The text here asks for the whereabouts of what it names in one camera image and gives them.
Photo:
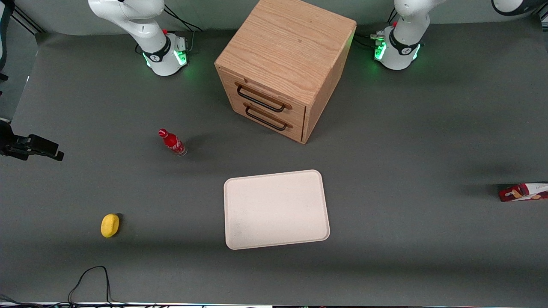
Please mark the red cookie box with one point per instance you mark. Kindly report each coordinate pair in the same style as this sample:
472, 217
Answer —
524, 192

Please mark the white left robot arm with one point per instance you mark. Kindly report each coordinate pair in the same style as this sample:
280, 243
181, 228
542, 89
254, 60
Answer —
400, 47

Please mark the beige plastic tray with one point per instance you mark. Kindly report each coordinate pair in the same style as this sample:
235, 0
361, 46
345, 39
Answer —
276, 209

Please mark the red cola bottle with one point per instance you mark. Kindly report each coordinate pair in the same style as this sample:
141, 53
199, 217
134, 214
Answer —
173, 143

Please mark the wooden drawer cabinet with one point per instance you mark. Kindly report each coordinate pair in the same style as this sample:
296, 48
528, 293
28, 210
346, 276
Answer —
287, 47

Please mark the yellow lemon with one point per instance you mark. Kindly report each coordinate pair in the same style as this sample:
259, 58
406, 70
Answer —
109, 225

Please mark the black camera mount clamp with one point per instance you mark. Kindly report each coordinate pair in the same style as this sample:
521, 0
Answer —
30, 146

